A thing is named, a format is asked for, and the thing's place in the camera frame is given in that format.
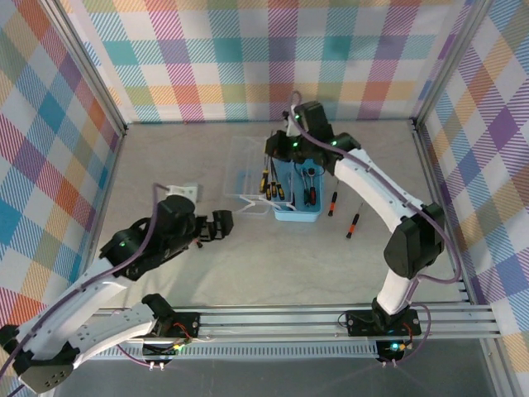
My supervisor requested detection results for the left black connector box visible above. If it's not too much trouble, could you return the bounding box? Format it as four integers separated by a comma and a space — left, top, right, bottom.
141, 338, 193, 371

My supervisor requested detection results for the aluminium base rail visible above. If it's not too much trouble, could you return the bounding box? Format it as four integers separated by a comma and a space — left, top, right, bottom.
45, 304, 503, 344

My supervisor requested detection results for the slotted grey cable duct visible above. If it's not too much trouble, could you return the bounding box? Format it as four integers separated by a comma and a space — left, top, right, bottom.
64, 345, 381, 361

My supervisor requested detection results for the right black connector box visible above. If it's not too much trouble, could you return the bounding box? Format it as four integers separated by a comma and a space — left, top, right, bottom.
375, 338, 414, 368

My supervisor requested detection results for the aluminium corner post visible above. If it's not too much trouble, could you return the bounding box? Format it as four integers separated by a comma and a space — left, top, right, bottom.
39, 0, 129, 136
411, 0, 497, 132

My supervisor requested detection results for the black connector box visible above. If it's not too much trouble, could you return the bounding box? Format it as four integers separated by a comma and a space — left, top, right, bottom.
375, 338, 414, 368
141, 338, 193, 371

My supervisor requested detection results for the clear plastic tool box lid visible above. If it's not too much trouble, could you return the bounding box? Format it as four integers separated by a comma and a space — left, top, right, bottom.
222, 136, 298, 218

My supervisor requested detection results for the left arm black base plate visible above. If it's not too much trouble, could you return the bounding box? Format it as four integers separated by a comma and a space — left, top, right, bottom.
152, 312, 202, 341

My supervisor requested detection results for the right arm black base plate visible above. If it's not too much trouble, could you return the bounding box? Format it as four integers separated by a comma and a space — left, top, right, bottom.
338, 309, 422, 337

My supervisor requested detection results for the light blue tool box base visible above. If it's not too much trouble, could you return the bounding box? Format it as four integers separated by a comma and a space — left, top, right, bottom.
270, 155, 324, 223

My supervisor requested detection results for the aluminium side rail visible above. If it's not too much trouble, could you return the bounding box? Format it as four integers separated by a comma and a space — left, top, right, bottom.
411, 122, 495, 309
84, 123, 129, 274

